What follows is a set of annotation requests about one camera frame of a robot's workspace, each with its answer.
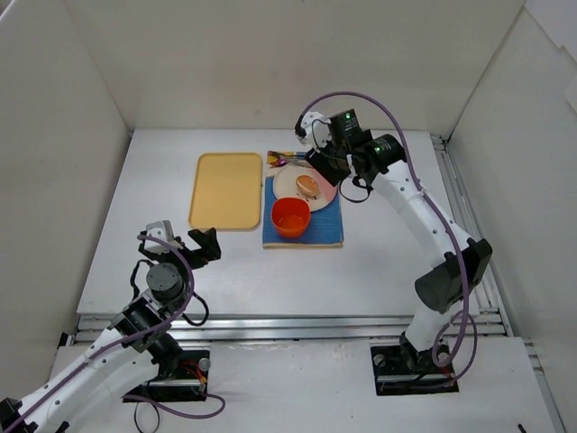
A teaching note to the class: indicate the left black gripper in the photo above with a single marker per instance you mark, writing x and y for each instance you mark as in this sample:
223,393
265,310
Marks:
195,254

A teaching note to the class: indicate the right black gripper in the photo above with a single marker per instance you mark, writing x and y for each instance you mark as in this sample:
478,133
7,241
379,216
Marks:
328,163

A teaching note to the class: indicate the metal tongs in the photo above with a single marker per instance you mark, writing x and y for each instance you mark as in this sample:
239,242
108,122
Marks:
326,189

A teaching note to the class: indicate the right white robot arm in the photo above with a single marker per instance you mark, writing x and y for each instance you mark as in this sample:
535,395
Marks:
457,260

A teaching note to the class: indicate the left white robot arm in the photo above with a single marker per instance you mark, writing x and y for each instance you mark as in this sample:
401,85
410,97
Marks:
135,347

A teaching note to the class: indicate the pink and white plate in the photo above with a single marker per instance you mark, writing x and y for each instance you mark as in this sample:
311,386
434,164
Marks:
283,186

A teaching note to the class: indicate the yellow tray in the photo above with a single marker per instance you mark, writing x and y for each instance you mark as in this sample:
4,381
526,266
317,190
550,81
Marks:
227,191

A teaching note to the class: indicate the cutlery on placemat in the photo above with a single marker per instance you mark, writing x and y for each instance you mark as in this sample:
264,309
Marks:
281,159

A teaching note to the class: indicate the orange bowl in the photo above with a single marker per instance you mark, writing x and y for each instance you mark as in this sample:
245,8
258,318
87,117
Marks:
290,217

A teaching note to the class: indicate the blue placemat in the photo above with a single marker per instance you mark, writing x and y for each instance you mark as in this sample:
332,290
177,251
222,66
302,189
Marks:
324,230

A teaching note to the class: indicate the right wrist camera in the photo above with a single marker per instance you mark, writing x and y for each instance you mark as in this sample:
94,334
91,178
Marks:
312,129

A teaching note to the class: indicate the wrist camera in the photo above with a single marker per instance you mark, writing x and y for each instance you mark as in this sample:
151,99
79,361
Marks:
312,129
160,230

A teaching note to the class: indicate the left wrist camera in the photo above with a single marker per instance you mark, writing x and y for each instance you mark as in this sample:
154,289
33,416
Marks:
160,230

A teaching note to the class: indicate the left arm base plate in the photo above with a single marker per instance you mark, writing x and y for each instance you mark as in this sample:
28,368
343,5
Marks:
188,383

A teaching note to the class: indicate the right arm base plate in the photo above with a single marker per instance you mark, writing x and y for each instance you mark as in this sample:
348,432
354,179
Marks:
392,375

